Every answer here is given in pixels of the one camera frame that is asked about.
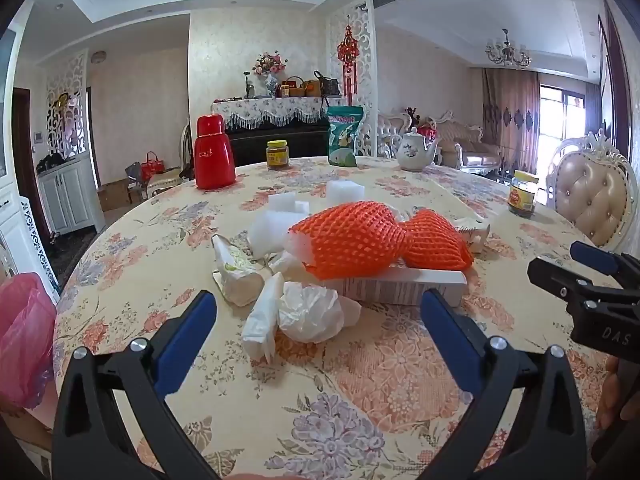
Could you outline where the red thermos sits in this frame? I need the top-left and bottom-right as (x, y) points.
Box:
(194, 115), (237, 191)

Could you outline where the person's right hand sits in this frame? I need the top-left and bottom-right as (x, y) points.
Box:
(597, 356), (624, 431)

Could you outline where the carved beige sofa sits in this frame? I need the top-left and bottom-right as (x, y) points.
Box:
(427, 110), (501, 171)

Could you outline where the black bag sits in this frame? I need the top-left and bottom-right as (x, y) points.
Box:
(36, 152), (76, 172)

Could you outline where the red bag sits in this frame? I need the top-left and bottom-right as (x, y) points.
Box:
(141, 151), (166, 181)

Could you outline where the notched white foam piece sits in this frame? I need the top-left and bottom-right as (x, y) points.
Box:
(268, 192), (311, 217)

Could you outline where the small crumpled white tissue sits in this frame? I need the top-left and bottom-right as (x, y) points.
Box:
(267, 249), (313, 277)

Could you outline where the patterned curtain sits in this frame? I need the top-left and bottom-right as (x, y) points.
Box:
(482, 67), (543, 176)

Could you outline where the white foam block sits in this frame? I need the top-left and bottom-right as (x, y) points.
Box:
(247, 210), (301, 256)

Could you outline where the vase of pink flowers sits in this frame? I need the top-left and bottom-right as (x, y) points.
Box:
(252, 51), (290, 98)

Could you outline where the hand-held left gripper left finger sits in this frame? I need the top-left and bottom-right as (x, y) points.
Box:
(52, 289), (221, 480)

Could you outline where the small white cabinet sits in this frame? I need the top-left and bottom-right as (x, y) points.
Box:
(37, 157), (101, 235)

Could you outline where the tall white display cabinet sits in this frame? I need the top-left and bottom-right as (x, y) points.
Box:
(0, 25), (31, 281)

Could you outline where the cardboard box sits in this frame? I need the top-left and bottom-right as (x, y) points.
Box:
(96, 180), (132, 212)

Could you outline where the red knot ornament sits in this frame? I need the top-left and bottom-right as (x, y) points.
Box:
(336, 22), (360, 96)

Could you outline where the chandelier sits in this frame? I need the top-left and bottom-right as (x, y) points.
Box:
(485, 29), (532, 68)

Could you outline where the small orange foam net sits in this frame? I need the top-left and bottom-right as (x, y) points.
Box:
(405, 209), (474, 269)

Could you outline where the white and tan wrapper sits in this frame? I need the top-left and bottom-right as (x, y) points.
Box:
(452, 217), (491, 254)

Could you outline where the white foam cube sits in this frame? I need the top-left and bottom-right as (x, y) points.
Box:
(326, 180), (365, 206)

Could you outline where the dark handbag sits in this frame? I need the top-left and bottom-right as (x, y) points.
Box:
(312, 70), (341, 97)

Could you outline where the white floral teapot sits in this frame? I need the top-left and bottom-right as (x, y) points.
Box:
(389, 127), (441, 172)

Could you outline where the floral lace piano cover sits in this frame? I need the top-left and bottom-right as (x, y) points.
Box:
(211, 96), (351, 133)

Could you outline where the long pale carton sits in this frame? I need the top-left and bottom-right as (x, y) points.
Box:
(327, 265), (468, 307)

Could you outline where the pink plastic trash bag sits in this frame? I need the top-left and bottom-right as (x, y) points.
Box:
(0, 272), (58, 409)

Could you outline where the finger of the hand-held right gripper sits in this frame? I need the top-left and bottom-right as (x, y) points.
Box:
(570, 241), (640, 289)
(527, 256), (617, 312)

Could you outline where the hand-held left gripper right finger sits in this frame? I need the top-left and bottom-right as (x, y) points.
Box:
(420, 287), (596, 480)

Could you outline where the yellow lid jar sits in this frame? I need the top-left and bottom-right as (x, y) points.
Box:
(266, 140), (292, 171)
(507, 170), (538, 219)

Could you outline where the white lattice screen with mirror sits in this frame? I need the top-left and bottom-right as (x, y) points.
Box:
(46, 50), (91, 161)

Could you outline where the long white tissue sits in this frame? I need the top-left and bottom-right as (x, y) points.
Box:
(241, 272), (286, 365)

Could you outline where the large orange foam net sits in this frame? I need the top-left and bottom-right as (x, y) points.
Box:
(288, 201), (416, 281)

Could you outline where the carved beige armchair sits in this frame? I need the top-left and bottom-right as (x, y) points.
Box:
(376, 111), (412, 158)

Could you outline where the green snack bag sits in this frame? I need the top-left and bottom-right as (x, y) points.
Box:
(326, 106), (365, 168)

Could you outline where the white and green food wrapper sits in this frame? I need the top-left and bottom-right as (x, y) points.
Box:
(211, 234), (265, 307)

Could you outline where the dark wooden door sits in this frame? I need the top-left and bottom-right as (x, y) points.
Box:
(12, 87), (51, 241)

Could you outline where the black piano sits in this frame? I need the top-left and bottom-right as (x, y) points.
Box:
(222, 120), (333, 167)

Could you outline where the floral tablecloth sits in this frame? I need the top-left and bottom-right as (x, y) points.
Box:
(52, 156), (616, 480)

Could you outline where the gold cushion stool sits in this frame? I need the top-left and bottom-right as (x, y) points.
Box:
(145, 167), (186, 201)

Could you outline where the white carved tufted chair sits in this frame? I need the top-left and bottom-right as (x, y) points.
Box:
(545, 130), (640, 261)

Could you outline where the white patterned panel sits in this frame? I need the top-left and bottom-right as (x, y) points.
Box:
(19, 199), (61, 306)

